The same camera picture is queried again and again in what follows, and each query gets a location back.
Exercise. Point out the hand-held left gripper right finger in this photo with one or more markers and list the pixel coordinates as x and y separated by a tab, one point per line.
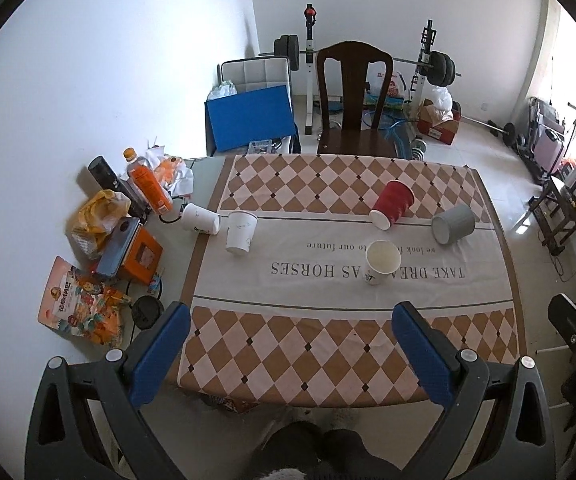
425	355

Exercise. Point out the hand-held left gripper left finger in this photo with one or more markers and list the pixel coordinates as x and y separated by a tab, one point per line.
160	355

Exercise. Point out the grey cup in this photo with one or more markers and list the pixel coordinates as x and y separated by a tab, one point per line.
452	224

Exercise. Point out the white paper cup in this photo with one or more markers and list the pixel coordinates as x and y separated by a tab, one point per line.
240	232
199	217

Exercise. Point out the red paper cup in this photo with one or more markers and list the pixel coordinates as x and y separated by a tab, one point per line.
392	204

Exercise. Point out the white paper cup flower print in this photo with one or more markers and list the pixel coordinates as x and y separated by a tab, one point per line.
381	261

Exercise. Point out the black round lid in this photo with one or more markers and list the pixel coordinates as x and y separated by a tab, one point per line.
147	312

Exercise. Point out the checkered tablecloth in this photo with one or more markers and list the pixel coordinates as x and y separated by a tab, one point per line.
347	320

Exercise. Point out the colourful snack packet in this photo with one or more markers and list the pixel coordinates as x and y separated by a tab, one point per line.
80	302

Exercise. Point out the orange box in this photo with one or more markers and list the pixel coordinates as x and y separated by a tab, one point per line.
143	257

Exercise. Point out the dark wooden stand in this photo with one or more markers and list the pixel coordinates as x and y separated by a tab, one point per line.
557	210

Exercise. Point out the person's legs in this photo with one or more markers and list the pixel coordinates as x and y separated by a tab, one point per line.
328	452

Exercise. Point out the yellow plastic bag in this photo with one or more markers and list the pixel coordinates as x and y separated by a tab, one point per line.
98	215

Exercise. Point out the pink suitcase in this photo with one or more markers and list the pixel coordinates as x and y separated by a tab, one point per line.
548	150

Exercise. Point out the orange drink bottle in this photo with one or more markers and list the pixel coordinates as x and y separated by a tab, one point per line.
148	185

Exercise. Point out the orange and white plastic bag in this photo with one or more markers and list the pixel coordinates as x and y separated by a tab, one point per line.
170	172

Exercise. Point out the black cylinder flask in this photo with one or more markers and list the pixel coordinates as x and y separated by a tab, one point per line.
108	175

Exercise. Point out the long dumbbell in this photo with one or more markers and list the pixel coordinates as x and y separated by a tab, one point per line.
507	130

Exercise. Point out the small metal dumbbell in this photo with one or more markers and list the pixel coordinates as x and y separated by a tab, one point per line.
418	150

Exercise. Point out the red cardboard box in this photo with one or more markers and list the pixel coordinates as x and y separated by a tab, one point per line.
437	127

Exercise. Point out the blue board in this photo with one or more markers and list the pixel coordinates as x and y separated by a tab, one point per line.
250	117

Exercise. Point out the red and white plastic bag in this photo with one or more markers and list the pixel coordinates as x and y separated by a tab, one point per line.
390	85

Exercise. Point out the dark wooden chair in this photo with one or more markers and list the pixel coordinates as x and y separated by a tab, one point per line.
352	85

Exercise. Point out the barbell with black plates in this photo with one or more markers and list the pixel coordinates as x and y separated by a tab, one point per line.
440	67

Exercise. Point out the grey padded chair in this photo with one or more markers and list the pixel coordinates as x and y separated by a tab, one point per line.
255	72

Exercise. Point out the white barbell rack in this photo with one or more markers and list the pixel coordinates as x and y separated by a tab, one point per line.
309	60

